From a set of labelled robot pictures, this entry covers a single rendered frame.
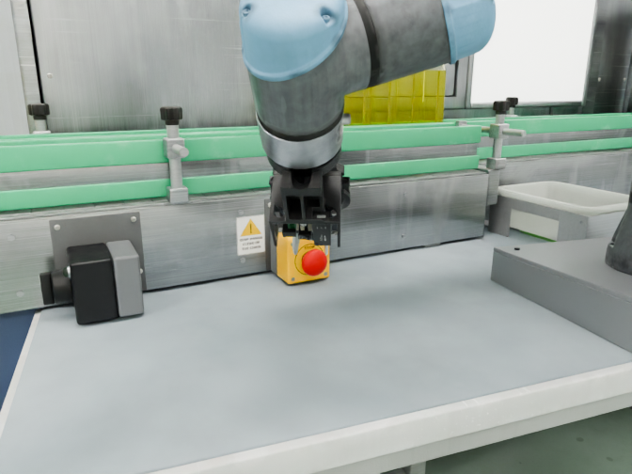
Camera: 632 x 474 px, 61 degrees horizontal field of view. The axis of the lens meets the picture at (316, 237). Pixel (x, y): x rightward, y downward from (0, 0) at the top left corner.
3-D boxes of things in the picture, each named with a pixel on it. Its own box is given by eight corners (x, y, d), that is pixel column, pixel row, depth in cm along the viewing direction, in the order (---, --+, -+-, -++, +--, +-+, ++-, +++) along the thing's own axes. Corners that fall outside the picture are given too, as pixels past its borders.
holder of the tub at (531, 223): (526, 215, 121) (529, 181, 119) (644, 247, 97) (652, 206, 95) (468, 225, 114) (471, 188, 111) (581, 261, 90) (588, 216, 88)
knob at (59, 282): (71, 295, 70) (43, 300, 68) (68, 262, 68) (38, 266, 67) (73, 308, 66) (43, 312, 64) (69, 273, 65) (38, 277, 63)
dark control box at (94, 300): (135, 295, 75) (130, 238, 73) (145, 317, 68) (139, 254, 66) (71, 306, 72) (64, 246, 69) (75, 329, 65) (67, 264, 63)
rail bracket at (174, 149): (189, 200, 77) (183, 105, 74) (203, 211, 71) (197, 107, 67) (162, 203, 76) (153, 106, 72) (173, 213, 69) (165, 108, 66)
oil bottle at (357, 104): (355, 165, 107) (357, 54, 102) (370, 169, 103) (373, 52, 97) (330, 167, 105) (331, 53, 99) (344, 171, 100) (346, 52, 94)
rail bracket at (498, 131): (462, 161, 111) (466, 99, 107) (526, 172, 96) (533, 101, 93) (450, 162, 110) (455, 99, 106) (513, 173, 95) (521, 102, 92)
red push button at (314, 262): (318, 243, 80) (329, 248, 77) (318, 268, 81) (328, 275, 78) (293, 246, 78) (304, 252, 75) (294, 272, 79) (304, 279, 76)
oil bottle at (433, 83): (425, 160, 115) (431, 55, 109) (441, 164, 110) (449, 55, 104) (403, 162, 113) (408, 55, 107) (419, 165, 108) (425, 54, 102)
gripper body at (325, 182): (272, 248, 57) (257, 185, 47) (277, 182, 61) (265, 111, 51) (343, 250, 57) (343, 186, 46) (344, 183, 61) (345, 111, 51)
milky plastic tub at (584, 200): (545, 219, 116) (551, 180, 114) (646, 245, 97) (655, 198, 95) (486, 229, 109) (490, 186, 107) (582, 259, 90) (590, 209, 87)
